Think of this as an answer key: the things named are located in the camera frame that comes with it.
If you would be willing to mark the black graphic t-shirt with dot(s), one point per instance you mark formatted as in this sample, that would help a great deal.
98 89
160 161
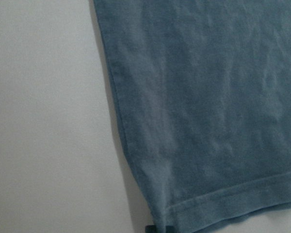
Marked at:
202 95

